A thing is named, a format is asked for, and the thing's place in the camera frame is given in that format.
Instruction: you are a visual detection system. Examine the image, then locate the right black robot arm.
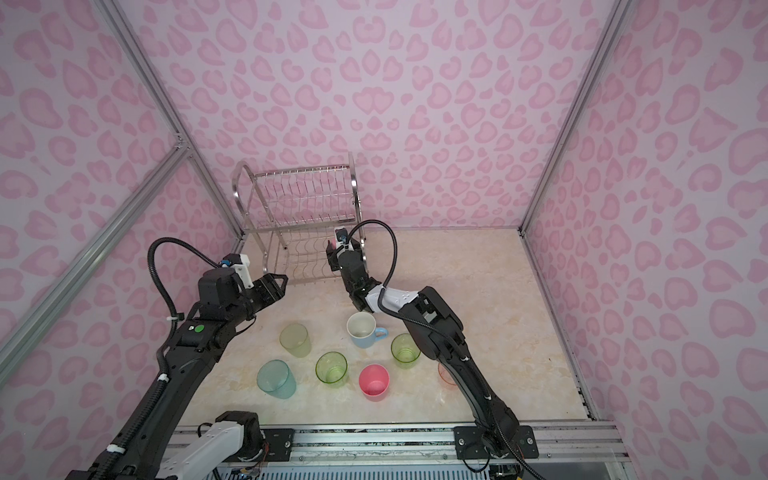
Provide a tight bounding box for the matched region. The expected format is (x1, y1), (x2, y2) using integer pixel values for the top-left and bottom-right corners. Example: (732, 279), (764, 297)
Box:
(326, 228), (524, 460)

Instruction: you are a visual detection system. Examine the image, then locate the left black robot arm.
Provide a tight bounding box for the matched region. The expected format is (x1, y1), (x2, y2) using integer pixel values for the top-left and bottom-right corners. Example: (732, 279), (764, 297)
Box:
(67, 266), (288, 479)

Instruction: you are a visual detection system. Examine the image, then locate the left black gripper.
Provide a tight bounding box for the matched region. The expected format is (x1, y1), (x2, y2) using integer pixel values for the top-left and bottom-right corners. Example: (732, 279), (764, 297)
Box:
(227, 271), (287, 328)

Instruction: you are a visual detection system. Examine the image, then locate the clear peach plastic cup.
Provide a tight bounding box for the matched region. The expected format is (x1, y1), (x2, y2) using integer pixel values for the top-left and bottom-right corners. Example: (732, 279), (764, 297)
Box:
(438, 363), (457, 388)

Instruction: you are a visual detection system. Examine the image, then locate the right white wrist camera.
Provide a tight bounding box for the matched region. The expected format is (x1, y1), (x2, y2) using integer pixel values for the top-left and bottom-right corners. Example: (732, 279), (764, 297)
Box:
(334, 227), (350, 251)

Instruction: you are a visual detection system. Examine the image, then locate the green plastic cup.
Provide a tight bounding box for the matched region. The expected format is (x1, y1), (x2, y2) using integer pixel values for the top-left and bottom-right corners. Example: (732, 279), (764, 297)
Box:
(390, 333), (421, 369)
(315, 351), (348, 387)

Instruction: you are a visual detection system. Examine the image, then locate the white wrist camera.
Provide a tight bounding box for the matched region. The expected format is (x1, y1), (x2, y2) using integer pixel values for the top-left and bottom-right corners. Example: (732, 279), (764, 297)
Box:
(334, 227), (350, 251)
(220, 253), (253, 290)

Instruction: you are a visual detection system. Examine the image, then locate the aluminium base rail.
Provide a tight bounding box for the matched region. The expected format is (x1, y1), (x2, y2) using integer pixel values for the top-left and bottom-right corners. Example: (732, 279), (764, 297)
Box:
(110, 419), (637, 480)

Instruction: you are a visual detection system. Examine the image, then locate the left aluminium frame beam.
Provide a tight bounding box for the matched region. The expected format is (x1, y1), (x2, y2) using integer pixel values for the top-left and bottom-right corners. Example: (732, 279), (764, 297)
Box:
(1, 142), (188, 385)

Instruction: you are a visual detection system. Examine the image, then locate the pink plastic cup near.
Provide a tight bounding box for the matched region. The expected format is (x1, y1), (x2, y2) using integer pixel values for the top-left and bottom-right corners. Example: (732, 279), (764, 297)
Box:
(358, 364), (390, 401)

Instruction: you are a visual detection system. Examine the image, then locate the teal plastic cup left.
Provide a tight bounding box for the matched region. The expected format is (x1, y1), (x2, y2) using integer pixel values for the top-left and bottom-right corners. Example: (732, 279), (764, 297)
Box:
(257, 359), (296, 399)

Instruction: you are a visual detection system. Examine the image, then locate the chrome wire dish rack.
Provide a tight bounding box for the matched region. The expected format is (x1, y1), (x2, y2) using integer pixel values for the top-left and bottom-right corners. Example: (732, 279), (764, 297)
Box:
(231, 154), (362, 283)

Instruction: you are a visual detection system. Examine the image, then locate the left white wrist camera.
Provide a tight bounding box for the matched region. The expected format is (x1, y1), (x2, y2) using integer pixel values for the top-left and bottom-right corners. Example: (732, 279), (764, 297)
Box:
(220, 253), (253, 290)

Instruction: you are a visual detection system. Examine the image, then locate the yellow-green plastic cup left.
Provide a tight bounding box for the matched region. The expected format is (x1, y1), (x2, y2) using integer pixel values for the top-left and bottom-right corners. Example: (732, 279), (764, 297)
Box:
(279, 323), (311, 358)

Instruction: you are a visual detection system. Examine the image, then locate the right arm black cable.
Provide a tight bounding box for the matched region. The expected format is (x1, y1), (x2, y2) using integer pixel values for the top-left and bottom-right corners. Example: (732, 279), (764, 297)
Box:
(347, 218), (547, 480)

